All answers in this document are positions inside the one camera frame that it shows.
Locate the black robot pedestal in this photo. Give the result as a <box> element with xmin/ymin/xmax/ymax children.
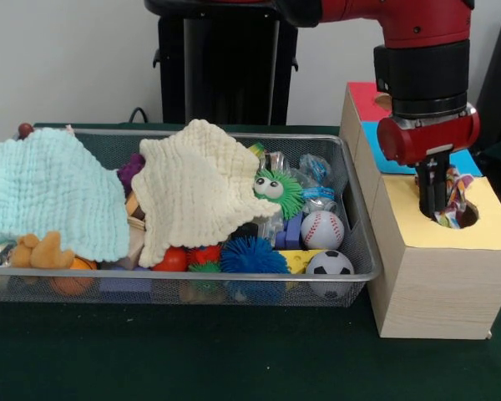
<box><xmin>144</xmin><ymin>0</ymin><xmax>301</xmax><ymax>125</ymax></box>

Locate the small soccer ball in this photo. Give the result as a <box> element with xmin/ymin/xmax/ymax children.
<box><xmin>305</xmin><ymin>249</ymin><xmax>356</xmax><ymax>300</ymax></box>

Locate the white baseball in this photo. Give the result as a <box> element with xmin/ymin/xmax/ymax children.
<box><xmin>300</xmin><ymin>211</ymin><xmax>346</xmax><ymax>251</ymax></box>

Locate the colourful patterned cloth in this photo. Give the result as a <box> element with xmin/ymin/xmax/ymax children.
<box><xmin>433</xmin><ymin>165</ymin><xmax>478</xmax><ymax>229</ymax></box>

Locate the wooden box with three holes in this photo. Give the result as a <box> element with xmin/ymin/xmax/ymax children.
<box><xmin>339</xmin><ymin>81</ymin><xmax>501</xmax><ymax>340</ymax></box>

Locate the blue spiky ball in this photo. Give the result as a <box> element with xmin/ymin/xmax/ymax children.
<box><xmin>220</xmin><ymin>236</ymin><xmax>291</xmax><ymax>275</ymax></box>

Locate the purple rubber toy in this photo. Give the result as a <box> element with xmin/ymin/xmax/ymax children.
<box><xmin>116</xmin><ymin>153</ymin><xmax>147</xmax><ymax>195</ymax></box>

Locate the green spiky toy with eyes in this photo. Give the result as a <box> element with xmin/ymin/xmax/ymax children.
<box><xmin>253</xmin><ymin>166</ymin><xmax>305</xmax><ymax>221</ymax></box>

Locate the orange plush toy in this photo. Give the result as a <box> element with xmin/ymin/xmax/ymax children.
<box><xmin>10</xmin><ymin>231</ymin><xmax>76</xmax><ymax>269</ymax></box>

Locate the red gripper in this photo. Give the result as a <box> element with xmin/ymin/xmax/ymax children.
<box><xmin>377</xmin><ymin>106</ymin><xmax>482</xmax><ymax>218</ymax></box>

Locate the crumpled clear plastic bottle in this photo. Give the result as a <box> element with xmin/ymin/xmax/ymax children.
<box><xmin>298</xmin><ymin>153</ymin><xmax>346</xmax><ymax>215</ymax></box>

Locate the shallow metal mesh bin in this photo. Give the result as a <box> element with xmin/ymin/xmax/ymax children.
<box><xmin>0</xmin><ymin>123</ymin><xmax>383</xmax><ymax>309</ymax></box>

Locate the yellow cheese wedge toy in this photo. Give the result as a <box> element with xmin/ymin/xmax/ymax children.
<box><xmin>275</xmin><ymin>249</ymin><xmax>331</xmax><ymax>275</ymax></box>

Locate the light blue waffle cloth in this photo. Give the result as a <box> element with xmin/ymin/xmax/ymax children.
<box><xmin>0</xmin><ymin>127</ymin><xmax>131</xmax><ymax>263</ymax></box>

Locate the cream waffle cloth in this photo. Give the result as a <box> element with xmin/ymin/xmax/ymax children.
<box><xmin>131</xmin><ymin>118</ymin><xmax>282</xmax><ymax>268</ymax></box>

